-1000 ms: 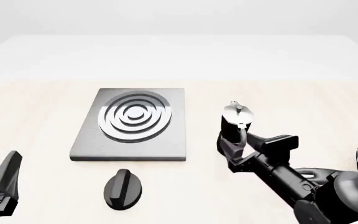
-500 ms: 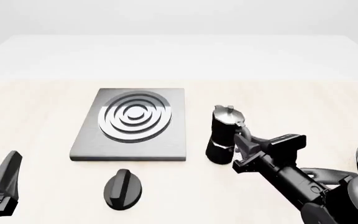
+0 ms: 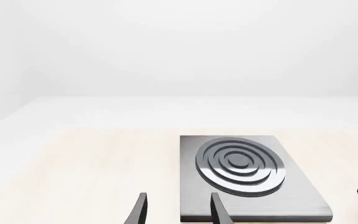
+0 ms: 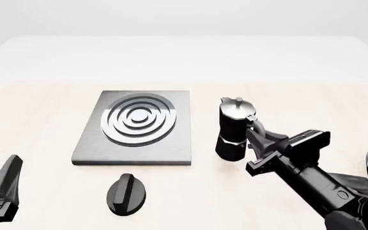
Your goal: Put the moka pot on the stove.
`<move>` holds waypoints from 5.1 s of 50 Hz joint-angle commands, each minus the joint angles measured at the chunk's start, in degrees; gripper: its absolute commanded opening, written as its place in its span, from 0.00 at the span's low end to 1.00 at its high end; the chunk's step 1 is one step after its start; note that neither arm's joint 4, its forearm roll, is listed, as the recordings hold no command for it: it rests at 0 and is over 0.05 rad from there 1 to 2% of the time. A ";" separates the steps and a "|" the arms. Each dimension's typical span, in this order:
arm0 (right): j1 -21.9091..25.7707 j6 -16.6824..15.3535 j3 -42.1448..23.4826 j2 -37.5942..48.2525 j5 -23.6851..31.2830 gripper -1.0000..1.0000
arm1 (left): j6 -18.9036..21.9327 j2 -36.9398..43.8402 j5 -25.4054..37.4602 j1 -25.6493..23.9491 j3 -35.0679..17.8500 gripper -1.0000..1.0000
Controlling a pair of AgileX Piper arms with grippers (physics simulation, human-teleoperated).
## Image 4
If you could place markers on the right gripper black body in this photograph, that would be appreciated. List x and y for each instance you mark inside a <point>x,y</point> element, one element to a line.
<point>308,141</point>

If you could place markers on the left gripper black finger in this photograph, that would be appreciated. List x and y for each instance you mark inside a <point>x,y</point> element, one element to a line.
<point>6,182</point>

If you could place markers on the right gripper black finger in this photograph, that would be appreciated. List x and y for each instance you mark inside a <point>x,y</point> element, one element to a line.
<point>278,138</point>
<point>260,143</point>

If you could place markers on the black and silver moka pot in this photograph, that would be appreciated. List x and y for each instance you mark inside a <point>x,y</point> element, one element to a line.
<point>232,129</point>

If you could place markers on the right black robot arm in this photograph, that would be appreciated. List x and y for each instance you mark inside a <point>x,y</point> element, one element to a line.
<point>318,187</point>

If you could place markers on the flat grey stove plate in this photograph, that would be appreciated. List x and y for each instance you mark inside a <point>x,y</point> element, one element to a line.
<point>91,148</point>

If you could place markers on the round black stove knob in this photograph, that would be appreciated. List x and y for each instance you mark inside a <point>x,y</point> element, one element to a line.
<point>125,196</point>

